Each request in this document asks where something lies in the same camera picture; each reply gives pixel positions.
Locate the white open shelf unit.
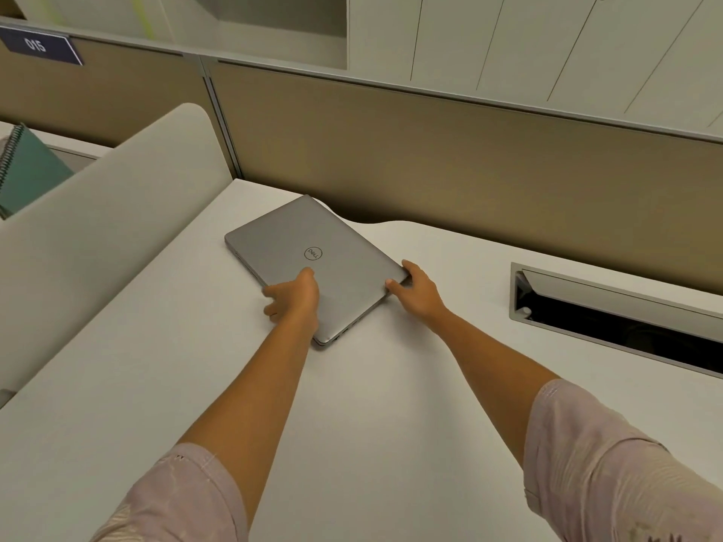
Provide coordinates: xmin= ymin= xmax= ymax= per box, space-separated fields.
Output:
xmin=0 ymin=0 xmax=349 ymax=72

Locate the pink shirt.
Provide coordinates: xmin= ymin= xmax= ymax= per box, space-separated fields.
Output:
xmin=90 ymin=379 xmax=723 ymax=542

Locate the person's right forearm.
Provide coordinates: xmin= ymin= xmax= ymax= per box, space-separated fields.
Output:
xmin=434 ymin=308 xmax=561 ymax=446

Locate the beige partition panel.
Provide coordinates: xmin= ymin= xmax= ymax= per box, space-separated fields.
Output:
xmin=0 ymin=18 xmax=723 ymax=333

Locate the person's left forearm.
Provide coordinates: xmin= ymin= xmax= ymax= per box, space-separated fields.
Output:
xmin=177 ymin=318 xmax=320 ymax=489

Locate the blue sign plate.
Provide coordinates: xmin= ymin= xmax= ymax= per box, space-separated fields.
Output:
xmin=0 ymin=25 xmax=84 ymax=67

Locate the person's right hand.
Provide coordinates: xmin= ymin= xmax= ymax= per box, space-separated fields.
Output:
xmin=385 ymin=259 xmax=453 ymax=335

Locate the white curved desk divider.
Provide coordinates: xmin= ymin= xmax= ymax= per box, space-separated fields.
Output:
xmin=0 ymin=102 xmax=234 ymax=393

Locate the green spiral notebook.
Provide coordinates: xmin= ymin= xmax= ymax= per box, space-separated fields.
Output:
xmin=0 ymin=123 xmax=76 ymax=221

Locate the grey laptop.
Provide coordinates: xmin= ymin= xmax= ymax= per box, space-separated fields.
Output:
xmin=224 ymin=194 xmax=411 ymax=349

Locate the white cabinet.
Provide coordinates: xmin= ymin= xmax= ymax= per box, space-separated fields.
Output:
xmin=346 ymin=0 xmax=723 ymax=131

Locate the person's left hand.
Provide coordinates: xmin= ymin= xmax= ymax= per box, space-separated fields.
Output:
xmin=262 ymin=267 xmax=322 ymax=339

